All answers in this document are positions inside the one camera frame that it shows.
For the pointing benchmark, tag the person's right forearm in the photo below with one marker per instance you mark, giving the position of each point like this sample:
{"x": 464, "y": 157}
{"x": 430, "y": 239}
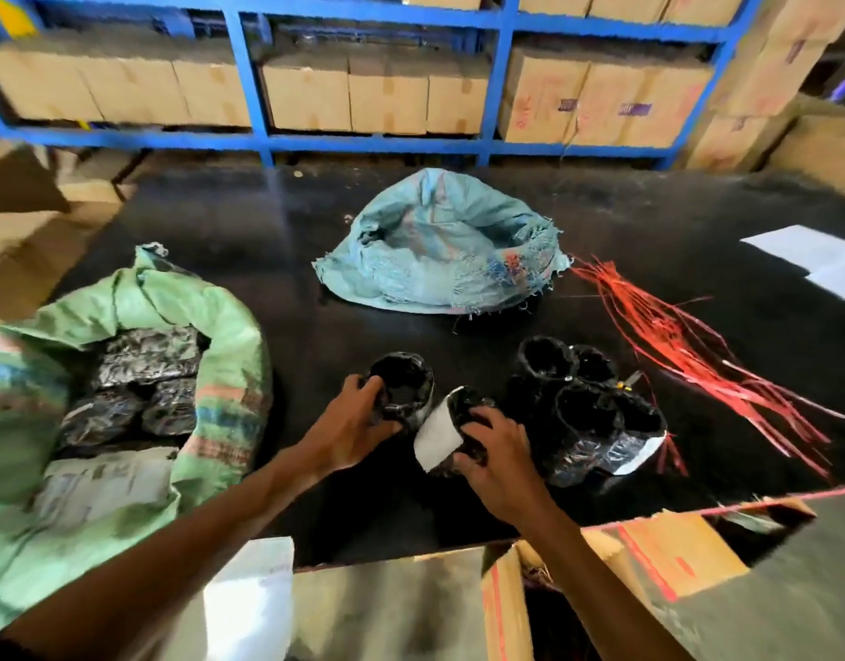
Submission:
{"x": 594, "y": 592}

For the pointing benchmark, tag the white paper label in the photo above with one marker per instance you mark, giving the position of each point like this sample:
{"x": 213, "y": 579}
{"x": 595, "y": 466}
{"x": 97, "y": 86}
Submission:
{"x": 250, "y": 605}

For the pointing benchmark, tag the person's left forearm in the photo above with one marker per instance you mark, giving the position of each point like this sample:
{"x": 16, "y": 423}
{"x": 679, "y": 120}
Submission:
{"x": 174, "y": 557}

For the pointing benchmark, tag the pile of black packets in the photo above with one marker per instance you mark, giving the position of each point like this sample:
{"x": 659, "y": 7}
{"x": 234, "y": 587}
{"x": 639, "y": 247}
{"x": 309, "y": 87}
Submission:
{"x": 580, "y": 419}

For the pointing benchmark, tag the blue metal shelf rack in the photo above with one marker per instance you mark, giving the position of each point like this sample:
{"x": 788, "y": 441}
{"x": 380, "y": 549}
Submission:
{"x": 247, "y": 82}

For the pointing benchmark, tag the blue woven sack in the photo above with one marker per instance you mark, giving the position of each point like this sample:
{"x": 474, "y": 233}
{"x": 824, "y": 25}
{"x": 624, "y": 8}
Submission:
{"x": 429, "y": 254}

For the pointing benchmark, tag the black roll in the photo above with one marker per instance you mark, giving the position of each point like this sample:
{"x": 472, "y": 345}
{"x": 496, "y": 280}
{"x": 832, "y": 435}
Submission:
{"x": 419, "y": 378}
{"x": 436, "y": 437}

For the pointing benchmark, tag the white paper sheet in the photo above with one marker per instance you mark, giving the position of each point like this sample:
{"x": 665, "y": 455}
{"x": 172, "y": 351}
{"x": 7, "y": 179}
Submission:
{"x": 801, "y": 247}

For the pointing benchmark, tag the yellow vertical post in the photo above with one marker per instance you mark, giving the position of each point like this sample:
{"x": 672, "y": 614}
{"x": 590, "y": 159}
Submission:
{"x": 9, "y": 17}

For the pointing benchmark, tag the green woven sack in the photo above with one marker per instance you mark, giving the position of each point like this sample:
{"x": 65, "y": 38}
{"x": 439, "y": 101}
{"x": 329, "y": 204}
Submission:
{"x": 229, "y": 351}

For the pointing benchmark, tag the person's left hand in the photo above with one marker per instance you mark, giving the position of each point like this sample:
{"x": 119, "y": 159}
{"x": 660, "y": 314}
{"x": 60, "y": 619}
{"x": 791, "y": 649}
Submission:
{"x": 346, "y": 433}

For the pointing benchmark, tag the open brown waste box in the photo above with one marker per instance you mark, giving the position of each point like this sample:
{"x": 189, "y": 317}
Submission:
{"x": 505, "y": 612}

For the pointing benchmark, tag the rows of red printed boxes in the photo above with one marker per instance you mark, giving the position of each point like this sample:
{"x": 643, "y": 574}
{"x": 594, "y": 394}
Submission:
{"x": 539, "y": 96}

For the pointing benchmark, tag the flattened red printed carton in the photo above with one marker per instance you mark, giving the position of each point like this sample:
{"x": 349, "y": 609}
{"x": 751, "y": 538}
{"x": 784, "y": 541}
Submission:
{"x": 691, "y": 550}

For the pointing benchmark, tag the large open cardboard box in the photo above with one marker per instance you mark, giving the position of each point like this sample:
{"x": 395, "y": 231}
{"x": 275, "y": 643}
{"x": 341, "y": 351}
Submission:
{"x": 821, "y": 154}

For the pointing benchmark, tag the person's right hand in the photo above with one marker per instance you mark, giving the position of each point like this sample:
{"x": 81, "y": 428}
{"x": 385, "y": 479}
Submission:
{"x": 508, "y": 481}

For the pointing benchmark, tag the tall stack of printed cartons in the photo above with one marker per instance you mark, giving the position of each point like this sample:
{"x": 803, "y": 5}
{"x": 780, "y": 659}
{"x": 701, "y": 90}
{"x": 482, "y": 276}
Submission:
{"x": 766, "y": 75}

